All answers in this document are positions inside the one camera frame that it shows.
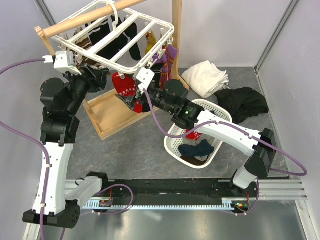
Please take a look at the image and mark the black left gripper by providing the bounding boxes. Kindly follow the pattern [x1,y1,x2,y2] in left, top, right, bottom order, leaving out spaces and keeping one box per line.
[62,63,109,115]

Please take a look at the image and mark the red patterned Christmas sock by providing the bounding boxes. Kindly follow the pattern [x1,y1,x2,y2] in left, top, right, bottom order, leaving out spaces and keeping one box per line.
[111,72,136,97]

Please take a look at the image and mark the white plastic clip hanger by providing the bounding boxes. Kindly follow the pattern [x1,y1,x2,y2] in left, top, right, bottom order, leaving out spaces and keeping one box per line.
[43,0,175,74]

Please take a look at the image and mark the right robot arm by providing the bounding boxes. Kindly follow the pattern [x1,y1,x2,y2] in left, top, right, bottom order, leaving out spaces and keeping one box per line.
[123,79,276,197]

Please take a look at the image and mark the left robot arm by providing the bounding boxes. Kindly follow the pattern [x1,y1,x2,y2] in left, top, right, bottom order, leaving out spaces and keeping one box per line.
[22,64,110,229]

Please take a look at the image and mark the brown striped sock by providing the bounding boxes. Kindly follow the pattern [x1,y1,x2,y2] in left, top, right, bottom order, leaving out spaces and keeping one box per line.
[67,30,103,69]

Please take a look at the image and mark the wooden drying rack stand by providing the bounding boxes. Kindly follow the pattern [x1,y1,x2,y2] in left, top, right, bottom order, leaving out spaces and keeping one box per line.
[35,0,182,140]

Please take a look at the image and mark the purple striped sock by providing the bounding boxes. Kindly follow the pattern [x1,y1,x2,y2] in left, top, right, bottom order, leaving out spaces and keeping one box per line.
[152,45,179,85]

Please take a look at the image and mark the black sock white stripes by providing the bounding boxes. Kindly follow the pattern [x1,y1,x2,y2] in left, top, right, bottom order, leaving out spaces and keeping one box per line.
[84,17,128,61]

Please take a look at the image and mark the folded white towel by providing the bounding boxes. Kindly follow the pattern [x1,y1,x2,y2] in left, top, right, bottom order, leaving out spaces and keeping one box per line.
[181,60,229,99]

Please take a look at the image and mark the yellow reindeer sock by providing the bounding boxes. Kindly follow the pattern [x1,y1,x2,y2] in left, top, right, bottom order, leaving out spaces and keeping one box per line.
[145,32,157,54]

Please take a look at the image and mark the plain black sock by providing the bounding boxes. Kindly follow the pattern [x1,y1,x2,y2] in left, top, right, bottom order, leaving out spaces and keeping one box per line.
[124,22,142,62]

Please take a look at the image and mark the white perforated laundry basket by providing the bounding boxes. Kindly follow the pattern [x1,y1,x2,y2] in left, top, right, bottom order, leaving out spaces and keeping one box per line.
[164,99,233,169]

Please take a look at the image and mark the grey sock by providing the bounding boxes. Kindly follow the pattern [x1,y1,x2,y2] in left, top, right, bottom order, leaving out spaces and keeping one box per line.
[183,134,215,160]

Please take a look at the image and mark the navy blue sock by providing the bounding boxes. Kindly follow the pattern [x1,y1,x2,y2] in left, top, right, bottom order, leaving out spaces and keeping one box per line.
[178,139,215,157]

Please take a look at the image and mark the brown sock in basket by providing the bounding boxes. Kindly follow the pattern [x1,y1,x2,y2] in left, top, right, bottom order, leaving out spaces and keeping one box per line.
[181,156,209,166]

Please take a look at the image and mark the crumpled black cloth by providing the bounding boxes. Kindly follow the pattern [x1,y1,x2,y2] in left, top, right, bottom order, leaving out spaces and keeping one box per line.
[214,87,269,124]

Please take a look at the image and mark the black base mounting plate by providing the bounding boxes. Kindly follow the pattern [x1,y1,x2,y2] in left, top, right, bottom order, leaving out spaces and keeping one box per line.
[95,178,259,209]

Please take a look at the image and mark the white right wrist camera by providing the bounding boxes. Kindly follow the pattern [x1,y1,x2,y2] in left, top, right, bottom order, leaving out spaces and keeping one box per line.
[133,67,155,93]

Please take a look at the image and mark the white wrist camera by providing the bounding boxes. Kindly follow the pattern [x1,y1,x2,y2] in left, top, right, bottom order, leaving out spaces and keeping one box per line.
[53,50,82,75]
[133,67,155,93]

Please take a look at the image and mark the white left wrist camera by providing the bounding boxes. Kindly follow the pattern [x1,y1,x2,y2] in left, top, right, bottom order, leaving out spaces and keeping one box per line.
[53,50,82,75]

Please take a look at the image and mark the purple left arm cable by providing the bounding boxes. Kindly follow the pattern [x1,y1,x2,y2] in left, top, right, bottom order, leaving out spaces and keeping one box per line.
[0,58,57,240]

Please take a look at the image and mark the aluminium rail frame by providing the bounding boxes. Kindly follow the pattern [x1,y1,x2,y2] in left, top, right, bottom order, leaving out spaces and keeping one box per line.
[24,177,311,240]

